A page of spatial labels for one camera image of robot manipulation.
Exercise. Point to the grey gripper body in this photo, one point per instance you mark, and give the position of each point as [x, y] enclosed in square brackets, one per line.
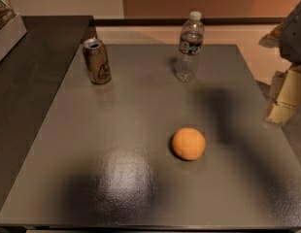
[295, 38]

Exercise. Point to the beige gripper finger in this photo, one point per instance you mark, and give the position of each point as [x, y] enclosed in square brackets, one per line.
[272, 39]
[284, 97]

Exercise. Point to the orange fruit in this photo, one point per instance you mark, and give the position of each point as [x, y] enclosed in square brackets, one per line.
[188, 144]

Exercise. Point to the orange soda can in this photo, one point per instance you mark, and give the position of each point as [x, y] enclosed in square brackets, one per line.
[96, 59]

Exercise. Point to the clear plastic water bottle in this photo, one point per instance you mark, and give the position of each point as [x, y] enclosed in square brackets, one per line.
[190, 45]

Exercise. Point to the dark side table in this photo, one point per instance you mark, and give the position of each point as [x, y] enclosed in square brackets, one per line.
[30, 76]

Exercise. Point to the white box with items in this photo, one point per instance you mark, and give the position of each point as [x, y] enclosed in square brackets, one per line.
[12, 28]

